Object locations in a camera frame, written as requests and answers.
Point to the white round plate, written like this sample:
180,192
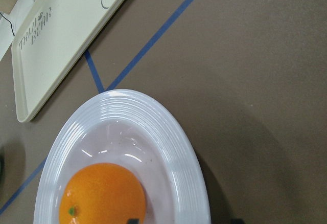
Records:
135,131

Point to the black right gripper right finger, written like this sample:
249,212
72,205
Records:
236,221

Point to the orange fruit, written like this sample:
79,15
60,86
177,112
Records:
103,193

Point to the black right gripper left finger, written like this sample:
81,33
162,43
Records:
133,221

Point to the cream bear tray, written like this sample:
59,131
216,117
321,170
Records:
50,40

